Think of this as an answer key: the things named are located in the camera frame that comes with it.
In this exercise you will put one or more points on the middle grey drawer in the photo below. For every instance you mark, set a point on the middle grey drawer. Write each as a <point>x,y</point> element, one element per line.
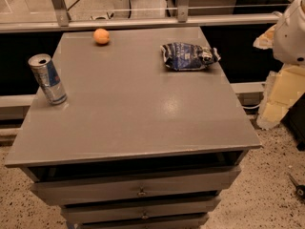
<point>146,209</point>

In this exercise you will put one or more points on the grey drawer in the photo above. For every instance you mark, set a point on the grey drawer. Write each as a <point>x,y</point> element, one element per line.
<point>190,221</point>
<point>146,209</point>
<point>89,190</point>

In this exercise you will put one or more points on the metal railing frame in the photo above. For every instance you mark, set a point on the metal railing frame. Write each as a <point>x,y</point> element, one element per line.
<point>86,15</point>

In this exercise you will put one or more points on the crumpled blue chip bag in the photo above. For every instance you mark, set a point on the crumpled blue chip bag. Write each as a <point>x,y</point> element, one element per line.
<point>180,56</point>

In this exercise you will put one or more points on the orange fruit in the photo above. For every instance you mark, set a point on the orange fruit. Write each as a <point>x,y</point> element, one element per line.
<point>101,36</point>

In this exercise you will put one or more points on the bottom grey drawer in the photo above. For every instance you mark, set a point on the bottom grey drawer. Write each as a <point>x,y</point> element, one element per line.
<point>190,221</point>

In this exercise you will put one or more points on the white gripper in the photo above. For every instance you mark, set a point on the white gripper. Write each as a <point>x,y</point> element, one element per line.
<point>291,37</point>

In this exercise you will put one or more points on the silver blue redbull can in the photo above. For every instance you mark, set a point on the silver blue redbull can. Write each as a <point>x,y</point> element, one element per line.
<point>48,78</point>

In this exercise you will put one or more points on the top grey drawer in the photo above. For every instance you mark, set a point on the top grey drawer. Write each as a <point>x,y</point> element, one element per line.
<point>89,190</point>

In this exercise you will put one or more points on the grey drawer cabinet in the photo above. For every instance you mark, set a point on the grey drawer cabinet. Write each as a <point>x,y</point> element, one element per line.
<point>127,114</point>

